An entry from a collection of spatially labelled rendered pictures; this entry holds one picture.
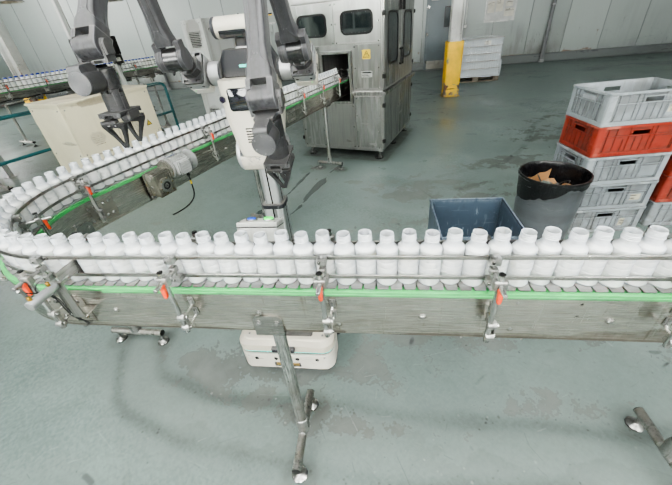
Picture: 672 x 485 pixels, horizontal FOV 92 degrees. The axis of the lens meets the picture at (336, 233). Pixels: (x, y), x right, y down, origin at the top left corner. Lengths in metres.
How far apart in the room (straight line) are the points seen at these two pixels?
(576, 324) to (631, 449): 1.04
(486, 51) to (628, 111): 7.46
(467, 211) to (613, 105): 1.62
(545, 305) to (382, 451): 1.06
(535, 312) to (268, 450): 1.33
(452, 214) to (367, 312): 0.75
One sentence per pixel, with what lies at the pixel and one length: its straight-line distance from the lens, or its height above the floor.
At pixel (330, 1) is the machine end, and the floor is 1.85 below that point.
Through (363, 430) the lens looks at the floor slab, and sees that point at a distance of 1.83.
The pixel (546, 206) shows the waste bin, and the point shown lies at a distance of 2.67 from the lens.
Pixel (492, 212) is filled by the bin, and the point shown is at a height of 0.88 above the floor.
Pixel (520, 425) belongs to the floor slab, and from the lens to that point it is 1.97.
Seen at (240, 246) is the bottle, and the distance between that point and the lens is 0.97.
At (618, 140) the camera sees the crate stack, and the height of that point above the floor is 0.78.
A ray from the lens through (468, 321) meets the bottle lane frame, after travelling 1.05.
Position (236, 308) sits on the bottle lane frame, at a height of 0.92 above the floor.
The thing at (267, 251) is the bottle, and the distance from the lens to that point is 0.94.
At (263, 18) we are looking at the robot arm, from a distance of 0.91.
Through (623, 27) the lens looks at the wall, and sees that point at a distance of 14.82.
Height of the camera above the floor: 1.65
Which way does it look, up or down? 33 degrees down
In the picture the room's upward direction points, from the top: 6 degrees counter-clockwise
